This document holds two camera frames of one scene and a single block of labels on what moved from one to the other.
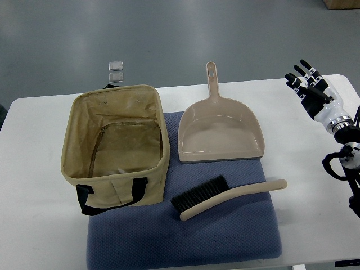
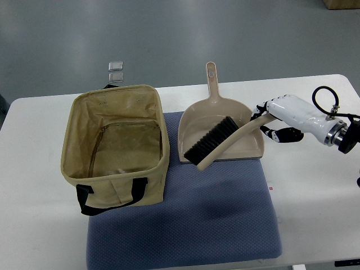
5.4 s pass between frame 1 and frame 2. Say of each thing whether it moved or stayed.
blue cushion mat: stayed
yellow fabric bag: stayed
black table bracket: stayed
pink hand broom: moved
